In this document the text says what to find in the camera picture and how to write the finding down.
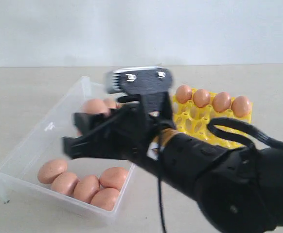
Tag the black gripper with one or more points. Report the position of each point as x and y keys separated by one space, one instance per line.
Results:
x=125 y=132

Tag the brown egg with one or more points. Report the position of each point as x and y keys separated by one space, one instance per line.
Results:
x=110 y=103
x=183 y=94
x=86 y=188
x=95 y=106
x=65 y=183
x=105 y=198
x=241 y=106
x=201 y=98
x=113 y=177
x=221 y=102
x=51 y=170

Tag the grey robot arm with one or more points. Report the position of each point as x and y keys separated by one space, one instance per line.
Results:
x=237 y=190

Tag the clear plastic container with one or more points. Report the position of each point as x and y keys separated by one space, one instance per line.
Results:
x=18 y=172

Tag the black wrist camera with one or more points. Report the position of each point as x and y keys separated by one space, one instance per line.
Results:
x=138 y=80

